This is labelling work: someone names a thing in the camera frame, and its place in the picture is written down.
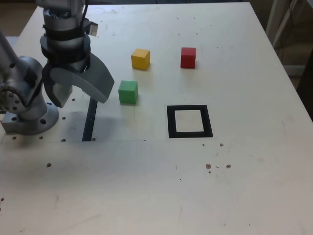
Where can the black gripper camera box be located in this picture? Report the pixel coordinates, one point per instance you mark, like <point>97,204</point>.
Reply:
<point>93,28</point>

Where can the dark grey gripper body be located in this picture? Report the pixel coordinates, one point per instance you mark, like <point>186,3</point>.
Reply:
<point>73,65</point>

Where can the black tape strip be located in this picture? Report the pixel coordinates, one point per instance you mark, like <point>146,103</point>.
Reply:
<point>88,124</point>

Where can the yellow cube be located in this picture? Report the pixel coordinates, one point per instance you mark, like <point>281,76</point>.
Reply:
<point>140,60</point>

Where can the green cube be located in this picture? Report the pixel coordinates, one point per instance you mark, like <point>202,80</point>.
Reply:
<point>127,93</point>

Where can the grey textured pad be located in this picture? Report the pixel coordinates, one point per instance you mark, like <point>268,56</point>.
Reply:
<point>12,41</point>

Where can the red cube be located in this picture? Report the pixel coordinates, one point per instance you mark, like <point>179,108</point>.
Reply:
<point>188,58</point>

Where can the black tape square outline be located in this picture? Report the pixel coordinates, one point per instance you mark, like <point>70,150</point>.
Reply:
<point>171,122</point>

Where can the white metal frame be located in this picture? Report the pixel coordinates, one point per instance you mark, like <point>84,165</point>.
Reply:
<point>270,22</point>

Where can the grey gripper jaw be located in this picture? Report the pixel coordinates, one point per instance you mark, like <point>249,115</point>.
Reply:
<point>47,88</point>
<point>93,83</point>

